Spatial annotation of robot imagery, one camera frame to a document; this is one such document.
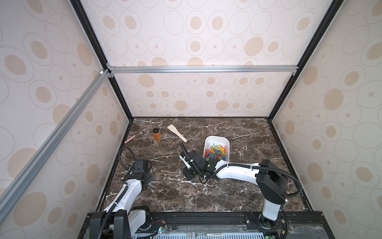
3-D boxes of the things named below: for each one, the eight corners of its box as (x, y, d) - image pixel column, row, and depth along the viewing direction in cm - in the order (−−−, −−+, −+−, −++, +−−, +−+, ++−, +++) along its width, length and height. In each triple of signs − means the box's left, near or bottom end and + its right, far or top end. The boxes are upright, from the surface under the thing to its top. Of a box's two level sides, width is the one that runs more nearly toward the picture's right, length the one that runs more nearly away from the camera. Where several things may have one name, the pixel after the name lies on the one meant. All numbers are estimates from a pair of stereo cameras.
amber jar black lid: (154, 141, 108) (151, 132, 100) (156, 135, 111) (153, 127, 103) (160, 141, 108) (158, 132, 100) (161, 135, 111) (159, 127, 103)
